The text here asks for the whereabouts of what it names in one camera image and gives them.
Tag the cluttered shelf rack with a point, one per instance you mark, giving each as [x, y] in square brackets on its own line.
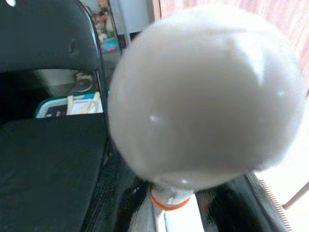
[106, 36]

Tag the cream hand broom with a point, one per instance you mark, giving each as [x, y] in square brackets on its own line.
[205, 108]

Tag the green rimmed white tray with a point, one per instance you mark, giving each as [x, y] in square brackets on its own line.
[41, 108]

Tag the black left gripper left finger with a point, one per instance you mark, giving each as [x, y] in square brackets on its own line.
[120, 205]

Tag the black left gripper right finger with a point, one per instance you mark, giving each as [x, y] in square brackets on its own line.
[236, 207]

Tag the black folding chair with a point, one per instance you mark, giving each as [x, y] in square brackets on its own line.
[48, 36]

